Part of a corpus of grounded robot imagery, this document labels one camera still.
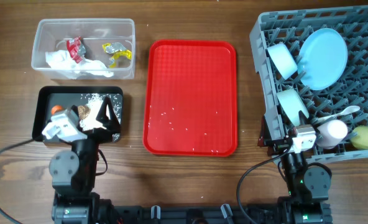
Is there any green bowl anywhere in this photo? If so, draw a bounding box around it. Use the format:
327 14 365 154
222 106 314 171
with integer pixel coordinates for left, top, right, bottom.
277 89 309 126

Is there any white rice pile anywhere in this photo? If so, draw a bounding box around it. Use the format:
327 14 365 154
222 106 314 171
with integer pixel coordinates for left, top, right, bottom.
80 93 122 131

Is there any pink plastic cup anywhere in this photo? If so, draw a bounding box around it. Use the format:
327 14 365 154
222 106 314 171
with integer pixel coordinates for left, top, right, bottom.
316 119 348 149

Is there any orange carrot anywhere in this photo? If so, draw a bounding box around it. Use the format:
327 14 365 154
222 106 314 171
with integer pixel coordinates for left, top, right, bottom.
51 105 64 115

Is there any white plastic spoon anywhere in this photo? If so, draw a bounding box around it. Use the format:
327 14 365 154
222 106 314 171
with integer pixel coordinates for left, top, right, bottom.
316 106 361 124

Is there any large light blue plate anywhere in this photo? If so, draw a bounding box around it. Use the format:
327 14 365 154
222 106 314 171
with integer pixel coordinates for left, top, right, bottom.
298 28 348 90

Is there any yellow plastic cup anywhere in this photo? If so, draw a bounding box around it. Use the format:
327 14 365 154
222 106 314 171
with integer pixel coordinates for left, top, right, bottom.
350 126 368 149

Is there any small light blue bowl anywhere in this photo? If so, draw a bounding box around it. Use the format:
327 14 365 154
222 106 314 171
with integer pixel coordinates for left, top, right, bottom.
267 43 298 80

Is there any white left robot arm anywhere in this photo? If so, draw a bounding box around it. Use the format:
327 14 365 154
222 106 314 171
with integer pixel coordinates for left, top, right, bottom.
42 97 124 224

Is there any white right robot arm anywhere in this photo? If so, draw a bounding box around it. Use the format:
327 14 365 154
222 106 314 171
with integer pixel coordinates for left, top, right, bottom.
247 111 333 224

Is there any grey dishwasher rack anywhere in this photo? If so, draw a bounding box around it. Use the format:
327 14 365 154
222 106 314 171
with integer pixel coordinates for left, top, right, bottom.
249 5 368 164

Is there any clear plastic waste bin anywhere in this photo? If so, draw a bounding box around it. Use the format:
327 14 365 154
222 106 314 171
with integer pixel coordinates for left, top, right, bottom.
31 18 136 80

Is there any brown walnut shell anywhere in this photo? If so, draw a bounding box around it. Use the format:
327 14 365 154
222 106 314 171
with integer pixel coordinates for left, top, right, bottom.
78 105 91 120

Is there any black rectangular tray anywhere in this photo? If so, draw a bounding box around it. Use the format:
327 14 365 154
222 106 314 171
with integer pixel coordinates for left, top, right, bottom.
32 86 123 141

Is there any yellow foil wrapper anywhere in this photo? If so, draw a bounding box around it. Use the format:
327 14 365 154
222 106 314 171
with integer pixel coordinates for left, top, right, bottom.
102 42 132 68

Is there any red plastic tray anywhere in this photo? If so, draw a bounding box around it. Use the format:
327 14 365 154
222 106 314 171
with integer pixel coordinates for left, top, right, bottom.
143 40 237 157

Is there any crumpled white tissue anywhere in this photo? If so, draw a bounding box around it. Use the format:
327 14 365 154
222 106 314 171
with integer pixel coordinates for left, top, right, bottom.
45 50 114 79

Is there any red foil wrapper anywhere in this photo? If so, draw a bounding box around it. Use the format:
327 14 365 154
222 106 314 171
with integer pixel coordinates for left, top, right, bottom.
66 37 86 63

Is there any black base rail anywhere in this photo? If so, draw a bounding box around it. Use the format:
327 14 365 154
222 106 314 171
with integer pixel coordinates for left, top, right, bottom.
52 203 333 224

